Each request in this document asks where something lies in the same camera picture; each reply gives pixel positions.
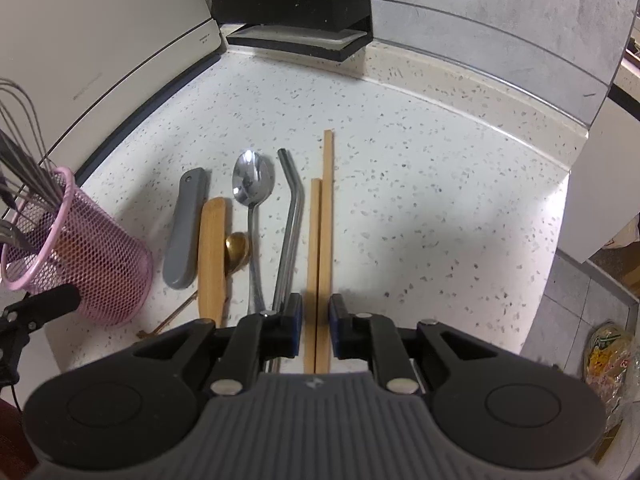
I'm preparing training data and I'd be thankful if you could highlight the long wooden chopstick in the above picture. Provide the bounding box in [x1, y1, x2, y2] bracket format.
[315, 130, 335, 375]

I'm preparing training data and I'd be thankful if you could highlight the bent metal straw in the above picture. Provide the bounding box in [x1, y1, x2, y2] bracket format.
[265, 148, 305, 373]

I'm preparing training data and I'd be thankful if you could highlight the wooden spatula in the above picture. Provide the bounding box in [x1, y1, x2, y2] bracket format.
[198, 197, 229, 328]

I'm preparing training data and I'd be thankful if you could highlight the pink mesh utensil cup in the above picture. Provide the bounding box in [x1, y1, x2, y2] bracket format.
[0, 166, 154, 328]

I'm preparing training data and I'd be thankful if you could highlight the small gold spoon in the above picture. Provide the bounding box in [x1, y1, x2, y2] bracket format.
[136, 231, 251, 339]

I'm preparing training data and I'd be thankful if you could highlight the black knife block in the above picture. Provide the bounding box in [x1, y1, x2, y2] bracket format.
[200, 0, 375, 63]

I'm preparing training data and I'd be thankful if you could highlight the white countertop appliance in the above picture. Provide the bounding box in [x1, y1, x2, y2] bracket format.
[0, 0, 223, 181]

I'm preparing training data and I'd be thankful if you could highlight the yellow snack packet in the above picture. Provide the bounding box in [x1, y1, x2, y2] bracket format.
[582, 322, 633, 406]

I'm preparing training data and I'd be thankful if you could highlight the metal wire whisk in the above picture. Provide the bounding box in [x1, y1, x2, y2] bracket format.
[0, 79, 63, 206]

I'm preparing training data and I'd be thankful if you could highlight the white cabinet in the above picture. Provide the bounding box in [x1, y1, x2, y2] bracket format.
[570, 55, 640, 263]

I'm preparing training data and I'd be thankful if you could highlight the short wooden chopstick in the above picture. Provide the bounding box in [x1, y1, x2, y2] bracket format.
[303, 178, 321, 375]

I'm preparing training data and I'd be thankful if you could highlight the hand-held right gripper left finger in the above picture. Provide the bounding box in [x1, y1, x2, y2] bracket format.
[132, 292, 304, 396]

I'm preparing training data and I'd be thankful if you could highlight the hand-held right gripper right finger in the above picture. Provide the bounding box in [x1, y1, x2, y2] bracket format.
[327, 294, 516, 395]

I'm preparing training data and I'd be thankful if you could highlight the silver spoon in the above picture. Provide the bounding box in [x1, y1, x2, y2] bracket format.
[232, 150, 276, 313]

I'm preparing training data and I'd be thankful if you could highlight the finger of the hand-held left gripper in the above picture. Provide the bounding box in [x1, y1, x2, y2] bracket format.
[0, 284, 82, 386]

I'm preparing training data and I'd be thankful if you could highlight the grey utensil handle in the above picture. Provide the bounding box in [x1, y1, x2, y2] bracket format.
[162, 167, 212, 290]

